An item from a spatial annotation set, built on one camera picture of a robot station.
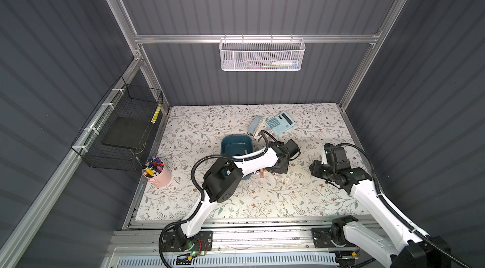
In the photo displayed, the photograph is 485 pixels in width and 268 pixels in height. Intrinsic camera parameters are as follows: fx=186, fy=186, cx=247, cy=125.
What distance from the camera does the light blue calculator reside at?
3.61ft

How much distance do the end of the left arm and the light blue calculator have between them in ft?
0.76

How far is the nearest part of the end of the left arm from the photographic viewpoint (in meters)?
0.68
